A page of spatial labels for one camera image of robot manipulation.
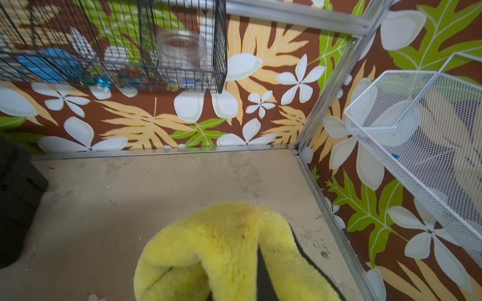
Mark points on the blue item in basket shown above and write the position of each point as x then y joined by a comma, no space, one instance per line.
52,65

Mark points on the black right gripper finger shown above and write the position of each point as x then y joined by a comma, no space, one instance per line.
265,289

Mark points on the yellow microfiber cloth black trim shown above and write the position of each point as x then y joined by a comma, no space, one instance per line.
212,255

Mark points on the aluminium frame corner post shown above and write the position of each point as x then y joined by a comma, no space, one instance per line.
347,62

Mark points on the black wire basket rear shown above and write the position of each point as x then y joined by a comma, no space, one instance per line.
115,41

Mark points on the white mesh basket right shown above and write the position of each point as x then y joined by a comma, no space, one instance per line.
424,127

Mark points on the clear plastic jar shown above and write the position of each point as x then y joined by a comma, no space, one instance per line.
182,57

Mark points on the black toolbox yellow label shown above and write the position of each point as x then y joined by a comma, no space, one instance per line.
22,187

